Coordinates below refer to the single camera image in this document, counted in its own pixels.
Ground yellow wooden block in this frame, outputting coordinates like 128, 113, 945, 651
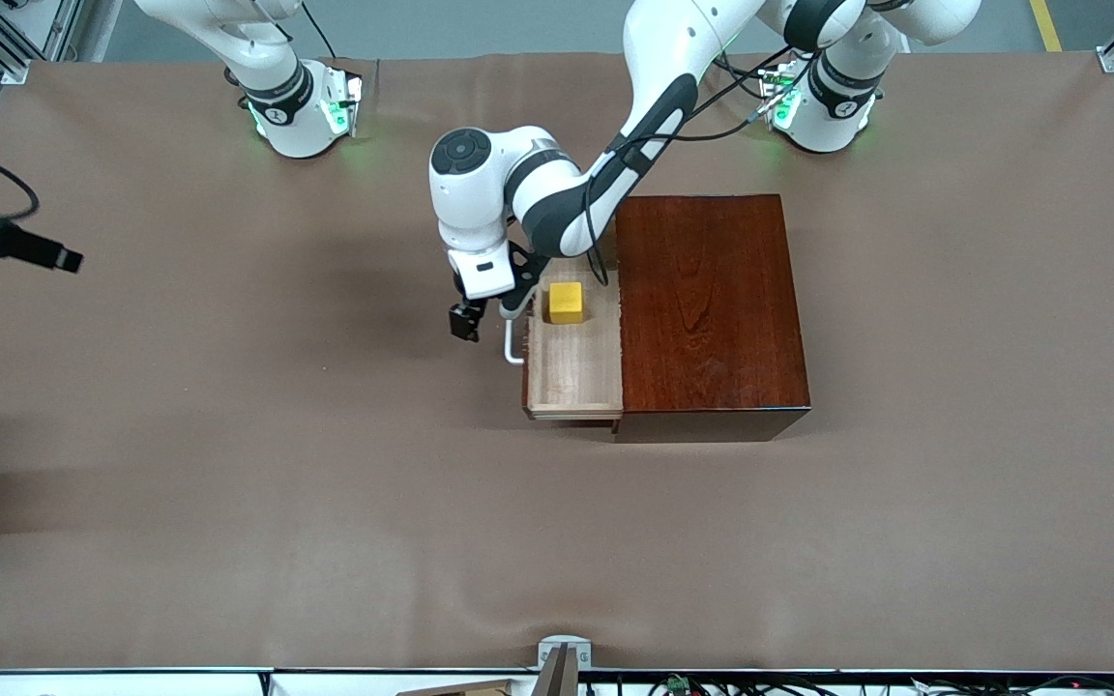
548, 282, 585, 326

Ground wooden drawer with white handle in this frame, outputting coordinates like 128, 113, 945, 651
502, 266, 626, 423

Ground dark brown wooden cabinet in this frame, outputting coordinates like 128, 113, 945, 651
610, 194, 812, 444

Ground brown table cloth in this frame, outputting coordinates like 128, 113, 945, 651
0, 50, 1114, 673

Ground tan board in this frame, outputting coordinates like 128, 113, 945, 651
396, 679, 516, 696

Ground yellow floor tape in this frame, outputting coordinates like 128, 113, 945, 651
1029, 0, 1067, 54

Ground thin black base cable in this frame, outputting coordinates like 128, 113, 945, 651
301, 0, 345, 61

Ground grey metal bracket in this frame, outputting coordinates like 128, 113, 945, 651
530, 635, 593, 696

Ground white table edge rail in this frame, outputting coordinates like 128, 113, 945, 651
0, 670, 534, 696

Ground tangled black cable bundle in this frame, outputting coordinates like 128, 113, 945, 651
649, 673, 1114, 696

